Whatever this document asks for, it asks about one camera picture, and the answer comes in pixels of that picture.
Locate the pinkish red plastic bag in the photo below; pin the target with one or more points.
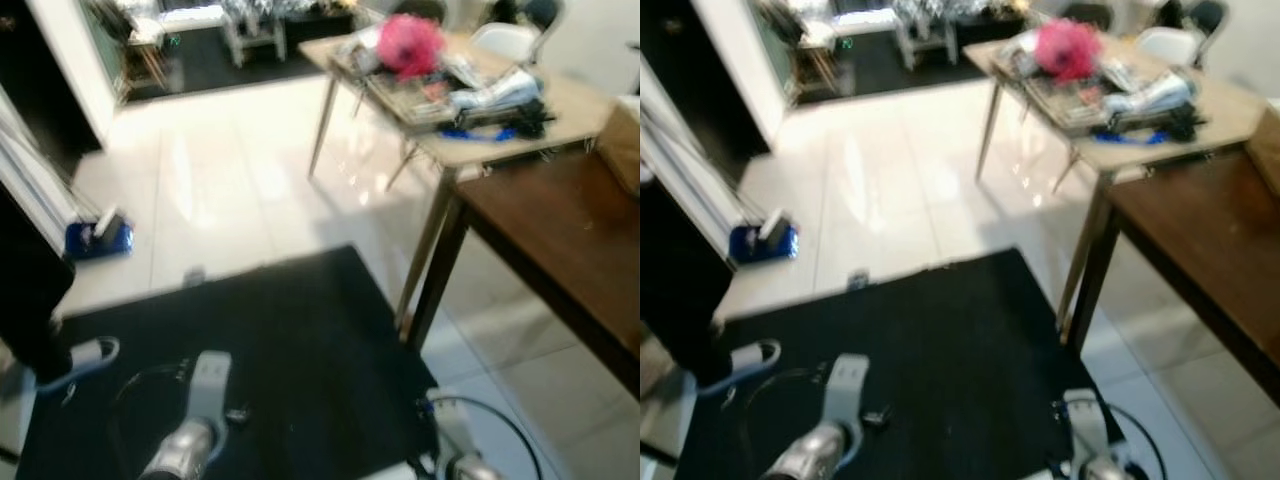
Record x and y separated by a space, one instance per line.
410 45
1068 48

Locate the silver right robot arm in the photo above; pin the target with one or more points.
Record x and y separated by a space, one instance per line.
1105 470
470 470

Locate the person leg black trousers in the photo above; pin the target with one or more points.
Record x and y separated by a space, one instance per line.
30 290
685 290

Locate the dark brown wooden table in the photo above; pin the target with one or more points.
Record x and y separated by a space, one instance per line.
1200 240
560 230

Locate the brown cardboard box white labels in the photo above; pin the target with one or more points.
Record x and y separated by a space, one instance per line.
1265 150
625 145

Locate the blue floor device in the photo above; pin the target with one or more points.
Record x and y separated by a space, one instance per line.
765 242
100 240

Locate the light wood table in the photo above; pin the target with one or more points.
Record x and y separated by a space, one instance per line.
1225 110
575 100

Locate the black foam packing block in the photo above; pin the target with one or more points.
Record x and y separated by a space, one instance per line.
1185 123
530 120

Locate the grey blue slipper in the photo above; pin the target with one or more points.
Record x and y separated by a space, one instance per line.
90 355
755 357

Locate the crumpled white paper pile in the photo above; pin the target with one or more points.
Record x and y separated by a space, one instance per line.
1155 95
500 90

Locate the small grey floor item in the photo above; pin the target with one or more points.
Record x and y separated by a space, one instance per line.
194 276
858 280

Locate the white plastic chair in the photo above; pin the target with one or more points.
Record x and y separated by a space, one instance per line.
1168 44
505 40

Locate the black office chair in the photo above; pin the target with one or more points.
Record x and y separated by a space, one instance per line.
1210 15
545 15

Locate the wooden chair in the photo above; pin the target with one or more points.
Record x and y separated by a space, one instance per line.
810 55
145 50

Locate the large brown pulp tray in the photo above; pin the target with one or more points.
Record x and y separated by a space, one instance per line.
400 98
1060 102

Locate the black floor mat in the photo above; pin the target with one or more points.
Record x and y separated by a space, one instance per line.
300 340
950 340

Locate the white slatted panel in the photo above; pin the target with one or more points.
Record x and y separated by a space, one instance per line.
30 170

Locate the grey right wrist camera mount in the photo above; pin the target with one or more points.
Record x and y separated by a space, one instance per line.
452 425
1085 425

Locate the metal frame chair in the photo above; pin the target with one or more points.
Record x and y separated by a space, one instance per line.
255 30
925 32

